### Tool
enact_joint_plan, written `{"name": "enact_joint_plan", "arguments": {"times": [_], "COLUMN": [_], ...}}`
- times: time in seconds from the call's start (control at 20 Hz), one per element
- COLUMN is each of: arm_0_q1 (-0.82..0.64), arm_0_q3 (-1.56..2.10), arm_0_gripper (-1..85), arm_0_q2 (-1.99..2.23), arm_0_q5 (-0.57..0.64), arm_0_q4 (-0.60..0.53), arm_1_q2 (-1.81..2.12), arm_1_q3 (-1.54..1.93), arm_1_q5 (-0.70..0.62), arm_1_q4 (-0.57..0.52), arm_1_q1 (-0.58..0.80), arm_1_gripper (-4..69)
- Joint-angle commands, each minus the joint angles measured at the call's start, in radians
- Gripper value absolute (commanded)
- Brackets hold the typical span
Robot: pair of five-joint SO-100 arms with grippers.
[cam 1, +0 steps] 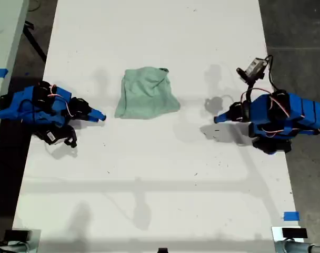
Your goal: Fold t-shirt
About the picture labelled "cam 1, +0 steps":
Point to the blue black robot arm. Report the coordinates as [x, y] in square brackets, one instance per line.
[18, 105]
[307, 113]

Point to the pale green T-shirt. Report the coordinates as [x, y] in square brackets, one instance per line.
[149, 105]

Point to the small black box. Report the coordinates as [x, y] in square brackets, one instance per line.
[294, 233]
[18, 235]

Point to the black stand leg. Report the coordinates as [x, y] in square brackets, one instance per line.
[35, 43]

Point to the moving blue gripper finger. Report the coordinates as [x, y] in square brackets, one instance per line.
[222, 118]
[99, 115]

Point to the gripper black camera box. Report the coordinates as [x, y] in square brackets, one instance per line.
[60, 135]
[254, 68]

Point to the tiny black block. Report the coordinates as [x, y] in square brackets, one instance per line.
[163, 250]

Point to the short blue tape strip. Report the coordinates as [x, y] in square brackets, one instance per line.
[291, 216]

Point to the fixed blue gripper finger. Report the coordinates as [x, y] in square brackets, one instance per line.
[94, 120]

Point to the pale grey side table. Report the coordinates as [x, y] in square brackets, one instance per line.
[4, 26]

